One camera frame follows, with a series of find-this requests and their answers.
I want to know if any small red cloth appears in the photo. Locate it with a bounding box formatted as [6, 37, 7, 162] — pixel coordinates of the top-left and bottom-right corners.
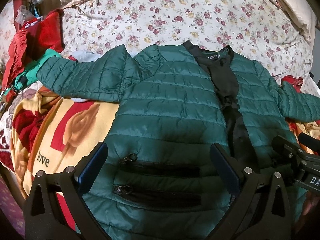
[281, 75, 304, 93]

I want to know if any yellow red love blanket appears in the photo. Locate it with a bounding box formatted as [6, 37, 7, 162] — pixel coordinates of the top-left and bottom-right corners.
[10, 84, 121, 230]

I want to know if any person's right hand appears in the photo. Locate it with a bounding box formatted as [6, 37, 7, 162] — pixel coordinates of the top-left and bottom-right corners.
[296, 191, 319, 232]

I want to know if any light grey fleece sweatshirt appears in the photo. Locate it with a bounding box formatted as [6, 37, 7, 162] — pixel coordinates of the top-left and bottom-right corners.
[69, 50, 103, 104]

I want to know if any floral white quilt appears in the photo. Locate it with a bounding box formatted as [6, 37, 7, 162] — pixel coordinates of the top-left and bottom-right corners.
[62, 0, 313, 79]

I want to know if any dark green quilted puffer jacket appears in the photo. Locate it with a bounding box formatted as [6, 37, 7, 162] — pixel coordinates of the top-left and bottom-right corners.
[37, 41, 319, 239]

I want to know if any red garment pile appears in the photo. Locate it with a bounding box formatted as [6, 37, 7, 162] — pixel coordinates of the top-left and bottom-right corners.
[2, 9, 65, 89]

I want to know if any bright green garment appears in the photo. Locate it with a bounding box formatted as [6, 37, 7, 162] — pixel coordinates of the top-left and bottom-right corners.
[11, 49, 61, 92]

